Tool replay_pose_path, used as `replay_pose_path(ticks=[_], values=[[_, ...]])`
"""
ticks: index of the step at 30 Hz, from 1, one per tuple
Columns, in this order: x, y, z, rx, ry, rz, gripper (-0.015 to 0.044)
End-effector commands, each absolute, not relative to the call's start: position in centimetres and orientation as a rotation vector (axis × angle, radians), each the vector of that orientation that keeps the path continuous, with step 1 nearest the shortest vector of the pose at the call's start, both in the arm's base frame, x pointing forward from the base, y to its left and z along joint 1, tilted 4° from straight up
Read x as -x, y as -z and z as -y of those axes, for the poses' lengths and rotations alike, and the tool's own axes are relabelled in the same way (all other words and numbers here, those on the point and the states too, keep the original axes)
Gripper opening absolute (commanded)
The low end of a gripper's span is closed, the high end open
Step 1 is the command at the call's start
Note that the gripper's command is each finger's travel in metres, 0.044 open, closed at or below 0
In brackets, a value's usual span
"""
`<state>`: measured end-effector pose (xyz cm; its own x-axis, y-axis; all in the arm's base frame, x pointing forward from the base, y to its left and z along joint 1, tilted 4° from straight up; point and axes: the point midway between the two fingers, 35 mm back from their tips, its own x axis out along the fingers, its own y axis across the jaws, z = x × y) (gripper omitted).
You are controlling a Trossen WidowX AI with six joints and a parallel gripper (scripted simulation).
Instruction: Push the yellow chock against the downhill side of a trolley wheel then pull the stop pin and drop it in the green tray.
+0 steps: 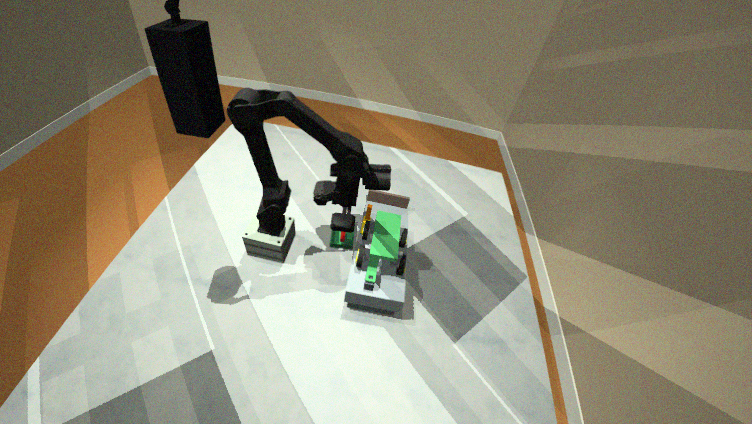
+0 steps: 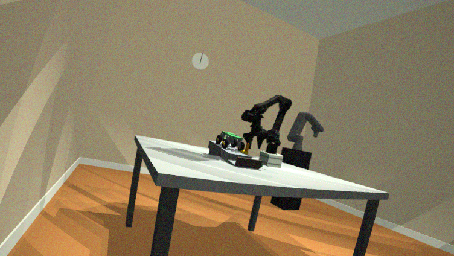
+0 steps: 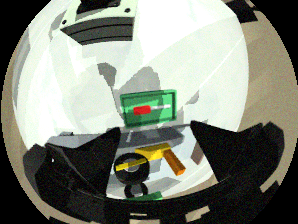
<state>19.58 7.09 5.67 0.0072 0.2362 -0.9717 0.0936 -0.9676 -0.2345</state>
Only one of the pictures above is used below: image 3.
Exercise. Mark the green tray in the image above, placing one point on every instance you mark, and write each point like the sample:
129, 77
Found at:
154, 100
148, 122

